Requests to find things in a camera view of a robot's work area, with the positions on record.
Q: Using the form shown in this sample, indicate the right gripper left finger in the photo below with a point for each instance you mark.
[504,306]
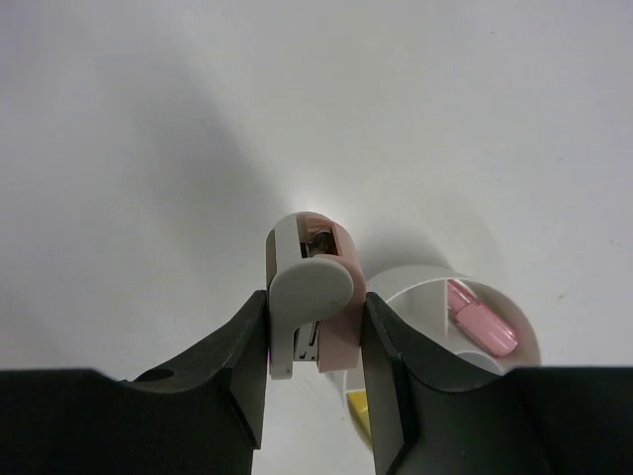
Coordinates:
[201,412]

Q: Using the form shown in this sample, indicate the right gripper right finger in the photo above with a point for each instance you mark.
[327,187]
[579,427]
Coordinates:
[431,412]

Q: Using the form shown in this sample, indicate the yellow highlighter pen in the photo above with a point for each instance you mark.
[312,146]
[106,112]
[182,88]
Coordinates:
[358,409]

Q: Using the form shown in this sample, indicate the pink highlighter pen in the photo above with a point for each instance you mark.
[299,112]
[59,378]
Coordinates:
[478,322]

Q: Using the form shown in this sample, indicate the pink white stapler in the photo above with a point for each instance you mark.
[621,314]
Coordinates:
[316,293]

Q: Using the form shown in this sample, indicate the white round divided container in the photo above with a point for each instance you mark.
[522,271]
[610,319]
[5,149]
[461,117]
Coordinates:
[418,294]

